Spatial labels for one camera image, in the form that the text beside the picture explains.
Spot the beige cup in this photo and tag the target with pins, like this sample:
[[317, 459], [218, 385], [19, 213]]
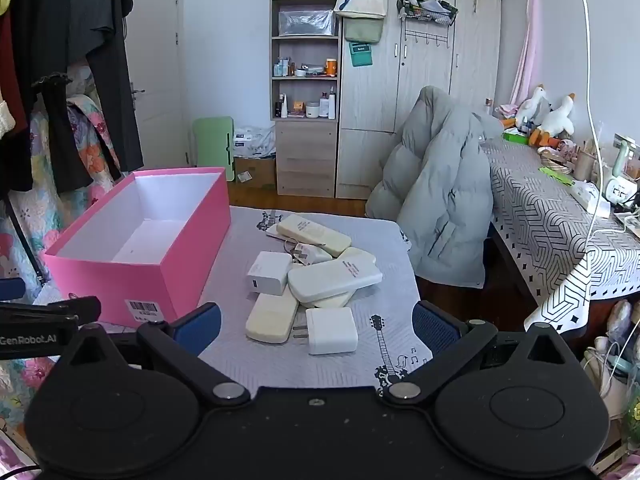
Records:
[[583, 167]]

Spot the white cube charger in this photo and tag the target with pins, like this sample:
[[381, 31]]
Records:
[[332, 332], [270, 272]]

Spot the white plug adapter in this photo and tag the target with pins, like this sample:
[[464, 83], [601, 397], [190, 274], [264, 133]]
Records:
[[312, 255]]

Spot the clear plastic bag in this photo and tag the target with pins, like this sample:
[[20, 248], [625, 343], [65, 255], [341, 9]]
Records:
[[306, 22]]

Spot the row of toiletry bottles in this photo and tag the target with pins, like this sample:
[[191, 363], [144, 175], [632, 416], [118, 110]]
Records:
[[312, 109], [285, 67]]

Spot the black hanging garment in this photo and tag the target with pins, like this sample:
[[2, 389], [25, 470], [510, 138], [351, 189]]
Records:
[[110, 85]]

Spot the black hanging coat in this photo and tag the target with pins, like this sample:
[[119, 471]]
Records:
[[45, 60]]

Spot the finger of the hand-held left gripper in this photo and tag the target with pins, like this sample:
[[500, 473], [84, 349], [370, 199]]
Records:
[[60, 307], [11, 289]]

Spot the pink curtain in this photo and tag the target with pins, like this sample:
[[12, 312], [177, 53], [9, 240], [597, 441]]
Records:
[[529, 50]]

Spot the white fluffy garment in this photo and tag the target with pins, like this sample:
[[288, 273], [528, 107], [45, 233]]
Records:
[[5, 117]]

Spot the black over-door rack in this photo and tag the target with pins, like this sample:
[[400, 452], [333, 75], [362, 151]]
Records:
[[427, 10]]

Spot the dark red garment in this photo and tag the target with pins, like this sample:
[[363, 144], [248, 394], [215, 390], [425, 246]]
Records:
[[12, 75]]

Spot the wooden shelf unit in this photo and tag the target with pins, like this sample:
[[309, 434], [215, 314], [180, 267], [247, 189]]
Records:
[[305, 150]]

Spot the white power strip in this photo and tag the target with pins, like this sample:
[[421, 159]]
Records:
[[590, 199]]

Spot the geometric patterned tablecloth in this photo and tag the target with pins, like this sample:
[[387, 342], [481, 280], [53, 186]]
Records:
[[550, 230]]

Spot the mint green appliance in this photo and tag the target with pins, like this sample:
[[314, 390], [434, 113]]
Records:
[[620, 175]]

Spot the brown cardboard box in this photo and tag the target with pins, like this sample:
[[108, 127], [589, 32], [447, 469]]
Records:
[[257, 172]]

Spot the orange bottle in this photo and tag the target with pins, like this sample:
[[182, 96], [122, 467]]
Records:
[[331, 67]]

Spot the floral quilt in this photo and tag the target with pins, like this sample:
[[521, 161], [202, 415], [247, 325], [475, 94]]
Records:
[[85, 140]]

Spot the white goose plush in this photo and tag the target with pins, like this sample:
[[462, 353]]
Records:
[[534, 107], [557, 120]]

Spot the grey puffer jacket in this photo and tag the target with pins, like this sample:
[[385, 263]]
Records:
[[440, 185]]

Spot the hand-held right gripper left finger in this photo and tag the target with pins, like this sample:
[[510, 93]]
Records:
[[197, 325]]

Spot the light wood wardrobe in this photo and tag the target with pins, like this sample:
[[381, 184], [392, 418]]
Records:
[[425, 75]]

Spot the cream power bank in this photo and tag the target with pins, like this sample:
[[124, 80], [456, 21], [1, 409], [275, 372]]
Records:
[[332, 301], [335, 277], [315, 234], [270, 317]]

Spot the white door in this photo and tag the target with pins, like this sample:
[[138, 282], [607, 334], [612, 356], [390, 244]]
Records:
[[160, 60]]

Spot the pink cardboard box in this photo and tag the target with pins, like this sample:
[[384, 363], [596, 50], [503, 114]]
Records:
[[190, 245]]

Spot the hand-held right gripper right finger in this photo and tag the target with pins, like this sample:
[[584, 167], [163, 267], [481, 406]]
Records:
[[435, 327]]

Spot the white packages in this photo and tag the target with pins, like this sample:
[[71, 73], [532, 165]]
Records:
[[252, 140]]

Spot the teal pouch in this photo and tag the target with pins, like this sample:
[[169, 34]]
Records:
[[361, 54]]

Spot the grey guitar print mat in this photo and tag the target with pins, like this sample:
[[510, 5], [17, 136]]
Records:
[[380, 280]]

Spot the green box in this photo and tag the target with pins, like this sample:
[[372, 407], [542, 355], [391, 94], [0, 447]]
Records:
[[515, 137]]

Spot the green fabric bag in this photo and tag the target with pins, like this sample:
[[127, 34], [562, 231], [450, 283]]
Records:
[[364, 30]]

